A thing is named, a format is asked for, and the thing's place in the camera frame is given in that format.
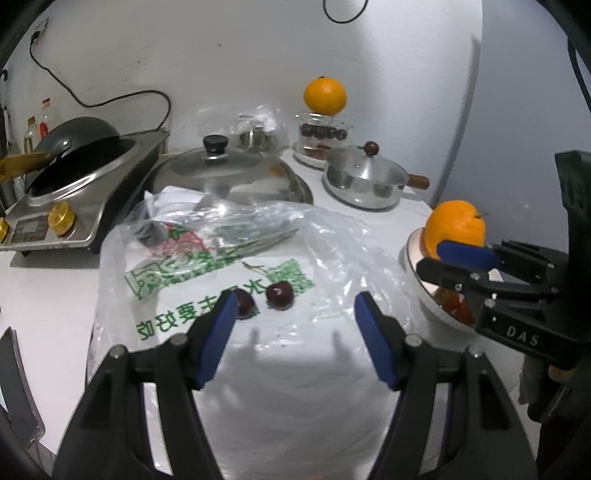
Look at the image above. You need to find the black cooker power cable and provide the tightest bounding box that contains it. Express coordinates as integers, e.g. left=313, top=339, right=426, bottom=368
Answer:
left=28, top=34, right=172, bottom=136

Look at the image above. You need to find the black data cable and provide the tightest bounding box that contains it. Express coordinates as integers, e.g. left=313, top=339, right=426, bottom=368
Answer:
left=565, top=28, right=591, bottom=117

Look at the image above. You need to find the orange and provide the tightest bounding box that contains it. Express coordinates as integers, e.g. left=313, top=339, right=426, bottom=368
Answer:
left=303, top=76, right=348, bottom=116
left=424, top=199, right=488, bottom=262

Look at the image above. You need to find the glass lid with black knob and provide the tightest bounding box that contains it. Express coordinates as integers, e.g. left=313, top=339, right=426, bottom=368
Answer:
left=150, top=135, right=315, bottom=209

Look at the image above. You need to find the white ceramic dish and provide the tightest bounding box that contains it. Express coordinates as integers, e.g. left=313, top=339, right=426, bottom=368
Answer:
left=292, top=138, right=331, bottom=171

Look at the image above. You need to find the white plate with black rim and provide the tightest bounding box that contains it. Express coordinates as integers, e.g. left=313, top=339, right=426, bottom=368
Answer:
left=399, top=226, right=491, bottom=334

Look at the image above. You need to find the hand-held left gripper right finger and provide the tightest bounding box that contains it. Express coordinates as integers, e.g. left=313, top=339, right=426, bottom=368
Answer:
left=353, top=291, right=539, bottom=480

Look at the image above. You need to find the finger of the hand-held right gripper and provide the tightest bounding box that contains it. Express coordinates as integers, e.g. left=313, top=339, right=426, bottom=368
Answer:
left=436, top=238, right=571, bottom=297
left=416, top=257, right=562, bottom=325

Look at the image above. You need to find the clear oil bottle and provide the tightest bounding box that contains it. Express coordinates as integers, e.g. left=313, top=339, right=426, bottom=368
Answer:
left=22, top=116, right=40, bottom=156

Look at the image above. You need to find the small steel pot with lid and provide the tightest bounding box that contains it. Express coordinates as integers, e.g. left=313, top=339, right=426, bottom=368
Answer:
left=322, top=141, right=430, bottom=211

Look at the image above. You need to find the crumpled clear plastic wrap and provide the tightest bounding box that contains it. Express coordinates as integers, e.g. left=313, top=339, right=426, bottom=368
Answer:
left=196, top=104, right=290, bottom=142

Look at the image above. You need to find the dark wok with wooden handle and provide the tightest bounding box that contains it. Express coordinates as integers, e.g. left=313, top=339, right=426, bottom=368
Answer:
left=0, top=116, right=123, bottom=195

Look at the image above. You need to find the clear plastic bag green print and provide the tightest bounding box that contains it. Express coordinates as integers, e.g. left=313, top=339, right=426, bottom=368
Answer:
left=85, top=187, right=420, bottom=480

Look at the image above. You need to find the dark red cherry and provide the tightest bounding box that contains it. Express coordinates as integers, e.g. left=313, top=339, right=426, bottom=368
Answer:
left=266, top=282, right=295, bottom=311
left=235, top=290, right=257, bottom=320

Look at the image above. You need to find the clear glass container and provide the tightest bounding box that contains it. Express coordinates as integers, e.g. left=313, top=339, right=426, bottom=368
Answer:
left=295, top=113, right=354, bottom=144

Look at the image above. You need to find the steel induction cooker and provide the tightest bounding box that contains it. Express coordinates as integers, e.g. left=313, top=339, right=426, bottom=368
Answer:
left=0, top=129, right=171, bottom=255

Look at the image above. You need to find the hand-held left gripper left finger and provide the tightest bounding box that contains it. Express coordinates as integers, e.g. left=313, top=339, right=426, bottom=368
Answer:
left=53, top=291, right=240, bottom=480

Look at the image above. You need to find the red-capped sauce bottle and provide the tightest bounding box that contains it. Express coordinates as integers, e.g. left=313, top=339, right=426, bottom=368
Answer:
left=38, top=98, right=54, bottom=139

